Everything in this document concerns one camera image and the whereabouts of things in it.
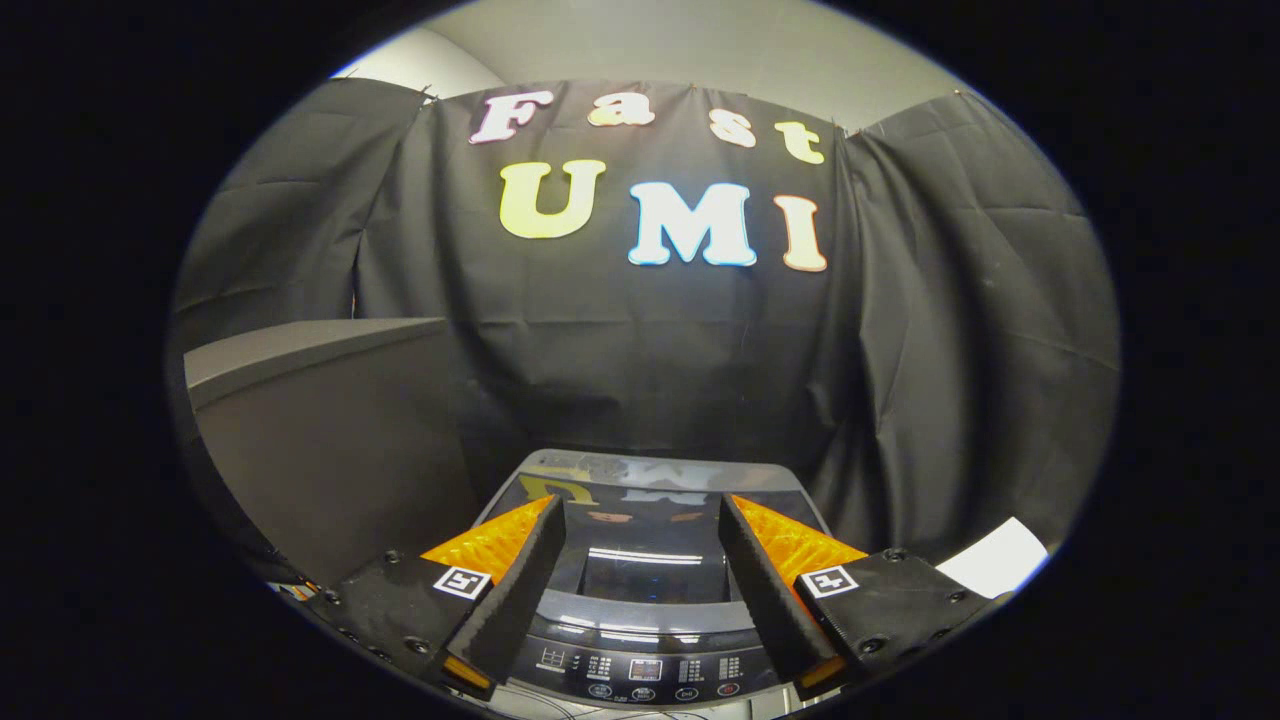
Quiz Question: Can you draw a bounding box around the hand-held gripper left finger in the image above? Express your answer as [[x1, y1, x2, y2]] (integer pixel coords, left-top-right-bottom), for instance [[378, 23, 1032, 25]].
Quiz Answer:
[[300, 495, 566, 701]]

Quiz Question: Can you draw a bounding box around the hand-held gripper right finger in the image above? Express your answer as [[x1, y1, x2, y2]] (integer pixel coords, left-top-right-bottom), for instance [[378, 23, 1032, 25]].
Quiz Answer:
[[718, 493, 1001, 701]]

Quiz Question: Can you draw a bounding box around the dark washing machine lid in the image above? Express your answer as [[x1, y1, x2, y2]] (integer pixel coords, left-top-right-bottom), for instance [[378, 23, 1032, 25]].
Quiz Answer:
[[472, 450, 833, 633]]

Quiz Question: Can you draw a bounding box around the grey cabinet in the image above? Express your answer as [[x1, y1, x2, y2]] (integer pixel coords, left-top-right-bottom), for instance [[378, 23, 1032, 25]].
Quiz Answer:
[[183, 317, 481, 591]]

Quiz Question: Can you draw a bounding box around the black backdrop cloth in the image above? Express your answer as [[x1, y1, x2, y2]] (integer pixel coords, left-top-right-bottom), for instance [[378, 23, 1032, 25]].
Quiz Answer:
[[170, 78, 1121, 561]]

